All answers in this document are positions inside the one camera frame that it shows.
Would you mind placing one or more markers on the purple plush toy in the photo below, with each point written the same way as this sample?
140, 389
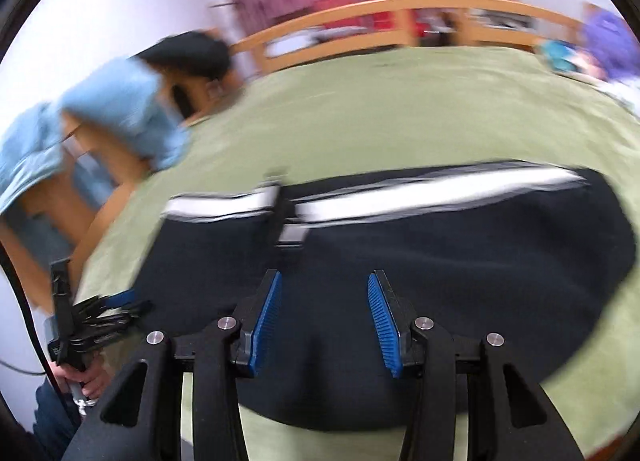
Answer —
611, 42

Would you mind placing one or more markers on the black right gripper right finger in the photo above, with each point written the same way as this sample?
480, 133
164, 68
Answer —
510, 417

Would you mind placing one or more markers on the wooden chair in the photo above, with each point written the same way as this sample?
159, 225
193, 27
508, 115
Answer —
66, 215

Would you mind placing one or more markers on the black pants with white stripe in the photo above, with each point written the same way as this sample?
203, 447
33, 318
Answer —
531, 251

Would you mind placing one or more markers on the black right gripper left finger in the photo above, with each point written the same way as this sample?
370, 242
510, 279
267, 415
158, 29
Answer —
138, 417

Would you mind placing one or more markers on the colourful geometric pillow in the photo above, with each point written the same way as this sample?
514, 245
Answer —
562, 56

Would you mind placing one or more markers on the black garment on chair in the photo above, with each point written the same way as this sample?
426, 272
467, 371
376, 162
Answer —
194, 52

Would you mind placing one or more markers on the person's left hand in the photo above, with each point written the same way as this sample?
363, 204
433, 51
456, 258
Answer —
93, 381

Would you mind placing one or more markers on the green bed blanket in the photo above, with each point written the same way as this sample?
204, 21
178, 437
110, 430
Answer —
394, 110

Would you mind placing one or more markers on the light blue towel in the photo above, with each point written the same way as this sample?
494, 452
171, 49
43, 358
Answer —
122, 96

